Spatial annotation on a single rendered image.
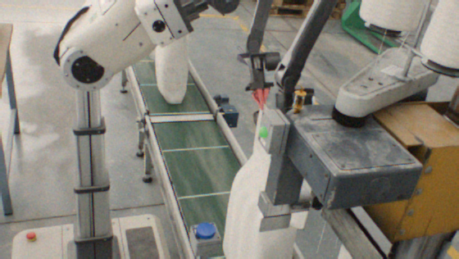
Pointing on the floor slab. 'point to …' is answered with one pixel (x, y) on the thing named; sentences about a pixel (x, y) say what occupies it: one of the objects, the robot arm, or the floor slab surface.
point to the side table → (10, 115)
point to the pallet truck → (352, 21)
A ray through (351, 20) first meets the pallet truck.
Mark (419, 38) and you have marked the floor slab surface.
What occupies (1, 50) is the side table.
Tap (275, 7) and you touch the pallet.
